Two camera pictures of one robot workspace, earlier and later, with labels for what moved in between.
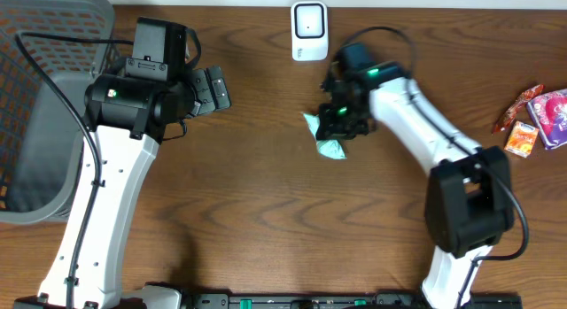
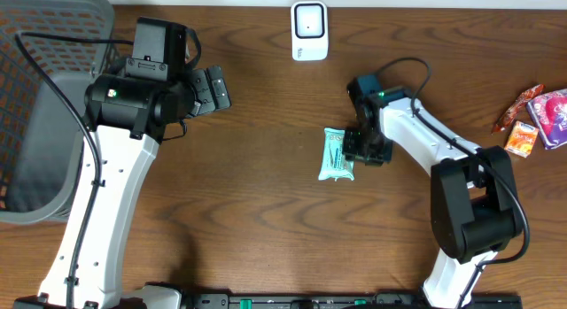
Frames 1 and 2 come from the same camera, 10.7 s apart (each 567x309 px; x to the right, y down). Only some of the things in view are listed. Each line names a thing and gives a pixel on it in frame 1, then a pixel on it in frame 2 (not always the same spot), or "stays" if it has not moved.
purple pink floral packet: [548, 113] stays
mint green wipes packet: [330, 149] -> [334, 166]
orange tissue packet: [521, 140] stays
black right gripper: [338, 124] -> [361, 148]
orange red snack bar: [509, 114] stays
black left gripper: [212, 90] stays
